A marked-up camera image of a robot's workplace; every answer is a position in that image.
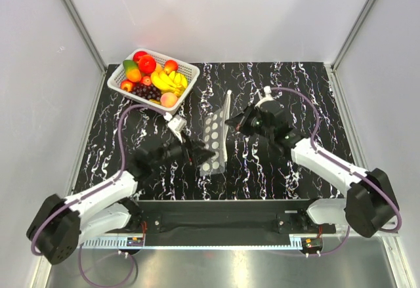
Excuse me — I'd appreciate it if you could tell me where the right aluminium frame post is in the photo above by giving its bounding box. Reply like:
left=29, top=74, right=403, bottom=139
left=331, top=0, right=393, bottom=71

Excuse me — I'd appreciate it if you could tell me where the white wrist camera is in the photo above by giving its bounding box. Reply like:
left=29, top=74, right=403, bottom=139
left=163, top=112, right=186, bottom=142
left=255, top=86, right=274, bottom=107

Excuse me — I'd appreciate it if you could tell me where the white plastic fruit basket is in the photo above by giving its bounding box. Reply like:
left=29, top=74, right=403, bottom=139
left=107, top=49, right=200, bottom=115

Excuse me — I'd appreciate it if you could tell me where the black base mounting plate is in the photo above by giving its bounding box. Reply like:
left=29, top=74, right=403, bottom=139
left=104, top=199, right=337, bottom=248

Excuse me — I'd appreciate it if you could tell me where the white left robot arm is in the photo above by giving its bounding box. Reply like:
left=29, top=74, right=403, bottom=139
left=26, top=139, right=215, bottom=265

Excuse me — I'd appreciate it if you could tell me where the yellow banana bunch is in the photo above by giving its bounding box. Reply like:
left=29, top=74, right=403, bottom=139
left=150, top=71, right=188, bottom=97

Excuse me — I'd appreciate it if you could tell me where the green orange mango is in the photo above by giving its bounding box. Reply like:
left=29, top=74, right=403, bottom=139
left=122, top=59, right=138, bottom=72

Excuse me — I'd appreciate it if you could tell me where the dark purple grape bunch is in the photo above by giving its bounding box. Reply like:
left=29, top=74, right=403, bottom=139
left=131, top=83, right=161, bottom=102

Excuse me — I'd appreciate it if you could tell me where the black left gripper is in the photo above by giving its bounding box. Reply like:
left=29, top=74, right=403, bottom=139
left=151, top=131, right=215, bottom=170

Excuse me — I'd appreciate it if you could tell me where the connector board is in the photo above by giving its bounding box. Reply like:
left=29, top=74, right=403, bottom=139
left=303, top=237, right=323, bottom=248
left=126, top=236, right=144, bottom=247

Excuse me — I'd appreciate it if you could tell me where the small red apple front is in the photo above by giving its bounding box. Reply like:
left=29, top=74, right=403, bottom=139
left=120, top=79, right=135, bottom=93

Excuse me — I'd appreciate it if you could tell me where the aluminium front rail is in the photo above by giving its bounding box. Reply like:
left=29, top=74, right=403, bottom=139
left=42, top=211, right=400, bottom=251

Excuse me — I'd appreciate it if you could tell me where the clear dotted zip top bag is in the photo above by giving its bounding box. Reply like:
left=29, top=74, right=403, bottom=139
left=199, top=90, right=232, bottom=176

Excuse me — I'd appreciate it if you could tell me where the peach fruit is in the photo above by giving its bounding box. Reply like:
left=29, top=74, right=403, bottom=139
left=160, top=92, right=178, bottom=108

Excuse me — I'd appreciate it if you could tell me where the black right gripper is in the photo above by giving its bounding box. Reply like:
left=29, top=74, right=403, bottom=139
left=225, top=104, right=274, bottom=141

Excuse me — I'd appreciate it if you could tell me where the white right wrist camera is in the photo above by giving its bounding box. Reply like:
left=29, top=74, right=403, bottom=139
left=255, top=86, right=274, bottom=107

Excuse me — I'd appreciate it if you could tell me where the left connector board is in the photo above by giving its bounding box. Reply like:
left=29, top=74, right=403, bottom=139
left=126, top=236, right=144, bottom=247

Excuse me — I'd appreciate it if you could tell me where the right connector board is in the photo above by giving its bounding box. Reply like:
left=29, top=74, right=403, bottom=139
left=303, top=237, right=323, bottom=248

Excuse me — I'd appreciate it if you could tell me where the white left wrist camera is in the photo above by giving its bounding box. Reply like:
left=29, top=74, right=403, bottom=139
left=163, top=112, right=186, bottom=142

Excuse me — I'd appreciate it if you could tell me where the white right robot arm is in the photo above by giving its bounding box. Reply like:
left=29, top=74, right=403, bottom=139
left=225, top=100, right=401, bottom=238

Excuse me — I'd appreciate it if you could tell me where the aluminium frame post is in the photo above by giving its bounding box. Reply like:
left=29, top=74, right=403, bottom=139
left=331, top=0, right=393, bottom=71
left=48, top=0, right=108, bottom=69

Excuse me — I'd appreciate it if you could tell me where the red apple back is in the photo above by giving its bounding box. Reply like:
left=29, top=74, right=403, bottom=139
left=133, top=51, right=148, bottom=63

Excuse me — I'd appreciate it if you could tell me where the left aluminium frame post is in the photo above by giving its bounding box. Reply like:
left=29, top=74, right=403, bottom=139
left=48, top=0, right=108, bottom=69

